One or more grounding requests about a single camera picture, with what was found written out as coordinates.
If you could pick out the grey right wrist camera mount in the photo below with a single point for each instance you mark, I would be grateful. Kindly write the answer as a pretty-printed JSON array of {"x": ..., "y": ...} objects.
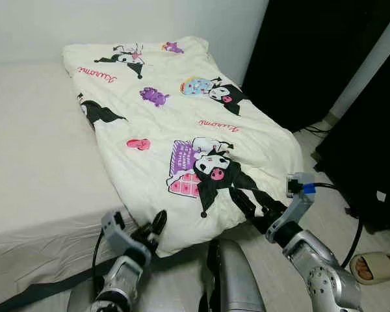
[{"x": 299, "y": 201}]

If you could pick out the cream cartoon print duvet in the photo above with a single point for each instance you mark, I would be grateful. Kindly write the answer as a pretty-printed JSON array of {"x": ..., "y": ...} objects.
[{"x": 175, "y": 117}]

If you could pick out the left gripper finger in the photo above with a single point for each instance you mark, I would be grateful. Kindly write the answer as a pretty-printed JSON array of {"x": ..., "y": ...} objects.
[{"x": 160, "y": 221}]

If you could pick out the person in beige slippers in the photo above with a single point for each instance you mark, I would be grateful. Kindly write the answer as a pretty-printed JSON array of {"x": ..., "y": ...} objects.
[{"x": 374, "y": 268}]

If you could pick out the grey robot left leg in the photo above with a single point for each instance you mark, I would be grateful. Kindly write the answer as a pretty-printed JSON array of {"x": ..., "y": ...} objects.
[{"x": 81, "y": 300}]

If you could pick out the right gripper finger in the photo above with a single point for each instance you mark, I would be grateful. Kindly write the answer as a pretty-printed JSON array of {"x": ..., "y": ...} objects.
[{"x": 244, "y": 203}]

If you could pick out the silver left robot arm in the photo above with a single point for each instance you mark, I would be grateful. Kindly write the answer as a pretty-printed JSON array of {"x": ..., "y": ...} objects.
[{"x": 120, "y": 286}]

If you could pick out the grey robot leg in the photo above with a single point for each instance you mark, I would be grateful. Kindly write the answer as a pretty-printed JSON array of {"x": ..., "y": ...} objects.
[
  {"x": 237, "y": 279},
  {"x": 81, "y": 300}
]

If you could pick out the grey robot right leg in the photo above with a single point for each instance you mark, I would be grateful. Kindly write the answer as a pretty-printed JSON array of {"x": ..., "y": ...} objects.
[{"x": 237, "y": 279}]

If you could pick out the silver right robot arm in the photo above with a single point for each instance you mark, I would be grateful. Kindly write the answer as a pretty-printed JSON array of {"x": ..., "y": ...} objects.
[{"x": 318, "y": 270}]

